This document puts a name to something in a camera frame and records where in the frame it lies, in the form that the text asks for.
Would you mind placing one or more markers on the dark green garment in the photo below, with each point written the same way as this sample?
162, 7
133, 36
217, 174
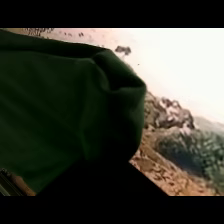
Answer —
56, 100

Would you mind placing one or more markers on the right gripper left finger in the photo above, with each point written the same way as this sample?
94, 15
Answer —
83, 180

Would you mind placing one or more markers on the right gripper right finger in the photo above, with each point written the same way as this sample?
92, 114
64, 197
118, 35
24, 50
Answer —
133, 181

